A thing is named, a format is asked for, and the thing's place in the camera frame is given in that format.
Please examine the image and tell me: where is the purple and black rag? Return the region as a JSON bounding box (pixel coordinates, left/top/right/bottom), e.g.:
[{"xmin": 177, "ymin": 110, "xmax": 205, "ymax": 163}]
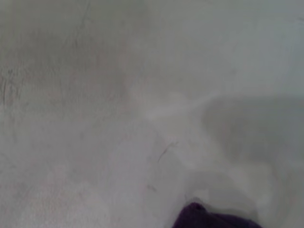
[{"xmin": 171, "ymin": 201, "xmax": 262, "ymax": 228}]

